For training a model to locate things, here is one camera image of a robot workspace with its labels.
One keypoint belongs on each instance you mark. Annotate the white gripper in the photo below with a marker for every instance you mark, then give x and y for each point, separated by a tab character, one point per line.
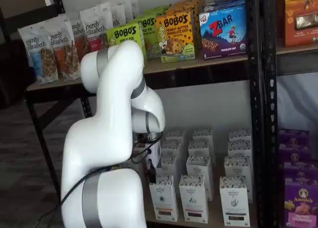
155	153

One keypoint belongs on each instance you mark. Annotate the white box orange-yellow strip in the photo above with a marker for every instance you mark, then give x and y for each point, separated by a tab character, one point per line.
175	134
172	148
162	200
169	167

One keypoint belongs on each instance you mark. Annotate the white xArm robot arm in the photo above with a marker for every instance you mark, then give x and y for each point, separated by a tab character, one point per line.
106	113

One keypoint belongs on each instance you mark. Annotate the white box pink strip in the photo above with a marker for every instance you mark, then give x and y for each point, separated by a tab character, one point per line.
198	147
192	200
198	166
202	134

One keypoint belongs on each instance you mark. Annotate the white box black strip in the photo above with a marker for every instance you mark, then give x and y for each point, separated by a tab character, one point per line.
238	134
237	166
238	147
233	203

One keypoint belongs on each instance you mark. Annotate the orange Bobo's peanut butter box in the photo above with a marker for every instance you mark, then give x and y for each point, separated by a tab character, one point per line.
175	36
183	10
191	2

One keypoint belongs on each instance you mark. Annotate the green Bobo's apple pie box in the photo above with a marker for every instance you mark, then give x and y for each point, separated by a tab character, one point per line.
150	29
156	11
121	33

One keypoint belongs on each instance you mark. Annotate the purple Annie's box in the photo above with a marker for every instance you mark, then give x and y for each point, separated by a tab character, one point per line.
300	205
293	137
294	153
300	171

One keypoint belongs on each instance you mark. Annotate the large orange snack box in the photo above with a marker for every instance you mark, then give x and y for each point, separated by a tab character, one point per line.
300	4

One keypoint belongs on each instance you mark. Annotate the black metal shelving unit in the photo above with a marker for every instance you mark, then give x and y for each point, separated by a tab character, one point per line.
256	89
270	89

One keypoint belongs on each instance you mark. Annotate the purely elizabeth bag orange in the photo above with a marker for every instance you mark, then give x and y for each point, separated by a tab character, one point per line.
64	51

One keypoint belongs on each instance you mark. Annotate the purely elizabeth bag red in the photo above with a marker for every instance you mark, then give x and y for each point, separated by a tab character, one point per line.
95	26

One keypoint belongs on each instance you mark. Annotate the purely elizabeth bag brown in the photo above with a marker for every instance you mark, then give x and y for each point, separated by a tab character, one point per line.
78	34

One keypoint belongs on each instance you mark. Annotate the white granola bag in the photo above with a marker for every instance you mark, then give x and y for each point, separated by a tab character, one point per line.
118	13
131	4

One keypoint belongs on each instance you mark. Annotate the purely elizabeth bag blue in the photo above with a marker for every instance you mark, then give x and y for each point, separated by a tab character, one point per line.
37	54

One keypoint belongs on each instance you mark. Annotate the dark upholstered couch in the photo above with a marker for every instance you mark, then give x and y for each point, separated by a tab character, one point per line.
12	76

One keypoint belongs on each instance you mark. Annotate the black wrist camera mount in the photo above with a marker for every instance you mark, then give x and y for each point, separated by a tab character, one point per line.
141	144

